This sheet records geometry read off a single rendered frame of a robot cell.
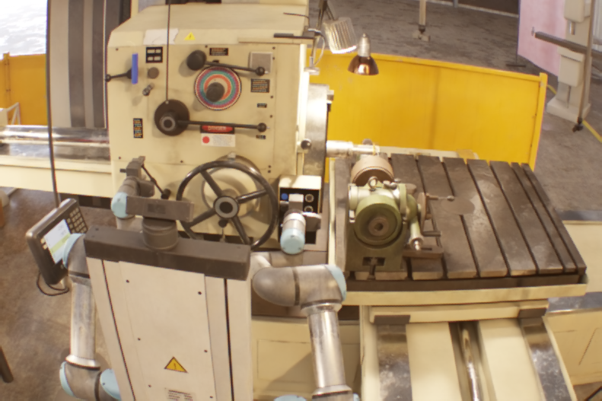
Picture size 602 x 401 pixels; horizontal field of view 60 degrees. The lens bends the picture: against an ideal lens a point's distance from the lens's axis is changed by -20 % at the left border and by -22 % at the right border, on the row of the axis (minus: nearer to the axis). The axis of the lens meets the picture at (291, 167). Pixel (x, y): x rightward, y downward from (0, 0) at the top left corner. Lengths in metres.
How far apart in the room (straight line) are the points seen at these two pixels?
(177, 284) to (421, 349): 1.58
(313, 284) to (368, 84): 3.25
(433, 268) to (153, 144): 1.24
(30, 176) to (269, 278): 1.73
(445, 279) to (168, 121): 1.29
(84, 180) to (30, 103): 2.62
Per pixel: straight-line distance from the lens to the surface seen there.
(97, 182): 2.99
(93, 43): 3.18
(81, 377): 1.80
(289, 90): 2.34
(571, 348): 3.48
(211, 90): 2.26
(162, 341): 1.33
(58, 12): 3.23
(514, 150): 5.29
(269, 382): 3.22
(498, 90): 5.05
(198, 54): 2.28
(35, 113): 5.56
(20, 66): 5.50
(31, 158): 3.11
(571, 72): 8.29
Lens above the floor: 2.41
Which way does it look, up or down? 25 degrees down
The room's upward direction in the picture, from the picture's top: 2 degrees clockwise
